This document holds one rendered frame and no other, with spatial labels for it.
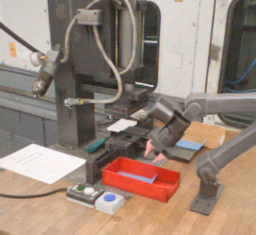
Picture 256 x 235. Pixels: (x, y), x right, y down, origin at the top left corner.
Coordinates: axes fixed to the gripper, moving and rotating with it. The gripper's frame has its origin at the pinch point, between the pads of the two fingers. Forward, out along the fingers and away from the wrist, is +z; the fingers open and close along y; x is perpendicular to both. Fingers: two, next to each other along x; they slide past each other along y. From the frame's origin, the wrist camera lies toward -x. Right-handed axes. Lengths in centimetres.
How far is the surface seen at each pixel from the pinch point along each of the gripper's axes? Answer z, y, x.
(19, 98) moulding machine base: 104, 114, -89
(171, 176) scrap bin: 3.7, -9.6, -6.2
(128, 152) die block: 13.0, 9.2, -11.6
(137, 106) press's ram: -1.3, 18.6, -18.0
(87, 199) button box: 15.1, 4.9, 18.6
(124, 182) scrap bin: 10.9, 1.0, 5.3
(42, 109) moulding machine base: 95, 92, -87
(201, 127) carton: 4, -4, -55
